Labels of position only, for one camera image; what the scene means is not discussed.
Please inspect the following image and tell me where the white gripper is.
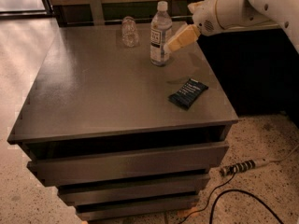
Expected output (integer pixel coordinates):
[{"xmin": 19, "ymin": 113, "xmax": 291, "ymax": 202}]
[{"xmin": 164, "ymin": 0, "xmax": 222, "ymax": 53}]

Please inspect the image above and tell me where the clear plastic water bottle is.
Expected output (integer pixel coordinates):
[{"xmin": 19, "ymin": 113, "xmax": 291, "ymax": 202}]
[{"xmin": 150, "ymin": 1, "xmax": 172, "ymax": 66}]

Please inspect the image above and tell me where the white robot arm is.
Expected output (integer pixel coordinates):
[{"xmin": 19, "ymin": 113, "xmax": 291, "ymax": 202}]
[{"xmin": 164, "ymin": 0, "xmax": 299, "ymax": 53}]

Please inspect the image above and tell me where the clear drinking glass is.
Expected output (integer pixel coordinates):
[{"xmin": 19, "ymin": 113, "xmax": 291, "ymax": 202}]
[{"xmin": 121, "ymin": 16, "xmax": 139, "ymax": 48}]

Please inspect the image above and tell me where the black snack bar wrapper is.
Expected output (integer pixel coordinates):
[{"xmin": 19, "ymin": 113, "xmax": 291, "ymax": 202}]
[{"xmin": 168, "ymin": 78, "xmax": 208, "ymax": 110}]

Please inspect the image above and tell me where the grey drawer cabinet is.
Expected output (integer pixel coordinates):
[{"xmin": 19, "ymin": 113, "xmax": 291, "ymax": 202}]
[{"xmin": 7, "ymin": 21, "xmax": 239, "ymax": 222}]

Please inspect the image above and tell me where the top grey drawer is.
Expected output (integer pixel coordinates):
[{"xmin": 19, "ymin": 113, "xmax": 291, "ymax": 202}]
[{"xmin": 27, "ymin": 141, "xmax": 229, "ymax": 187}]

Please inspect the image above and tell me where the grey drawer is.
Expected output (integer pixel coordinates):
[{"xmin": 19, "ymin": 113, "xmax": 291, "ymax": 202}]
[
  {"xmin": 76, "ymin": 193, "xmax": 199, "ymax": 221},
  {"xmin": 58, "ymin": 173, "xmax": 210, "ymax": 206},
  {"xmin": 27, "ymin": 141, "xmax": 229, "ymax": 187}
]

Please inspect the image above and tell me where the white power strip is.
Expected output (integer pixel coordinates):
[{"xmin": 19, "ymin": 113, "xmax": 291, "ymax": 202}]
[{"xmin": 220, "ymin": 158, "xmax": 270, "ymax": 176}]

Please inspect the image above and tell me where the middle grey drawer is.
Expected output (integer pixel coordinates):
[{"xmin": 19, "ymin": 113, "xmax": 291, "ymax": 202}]
[{"xmin": 58, "ymin": 173, "xmax": 210, "ymax": 206}]

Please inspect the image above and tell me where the bottom grey drawer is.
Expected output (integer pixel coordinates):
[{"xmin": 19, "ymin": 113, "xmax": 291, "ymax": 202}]
[{"xmin": 76, "ymin": 193, "xmax": 199, "ymax": 221}]

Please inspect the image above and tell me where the left metal bracket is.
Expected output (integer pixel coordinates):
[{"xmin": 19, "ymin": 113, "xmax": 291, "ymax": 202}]
[{"xmin": 89, "ymin": 0, "xmax": 105, "ymax": 26}]

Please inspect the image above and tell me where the white power strip cord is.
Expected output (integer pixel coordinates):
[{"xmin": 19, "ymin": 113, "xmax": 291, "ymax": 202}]
[{"xmin": 268, "ymin": 144, "xmax": 299, "ymax": 164}]

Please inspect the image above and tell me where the black looped cable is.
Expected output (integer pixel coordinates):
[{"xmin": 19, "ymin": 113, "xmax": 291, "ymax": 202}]
[{"xmin": 208, "ymin": 189, "xmax": 285, "ymax": 224}]

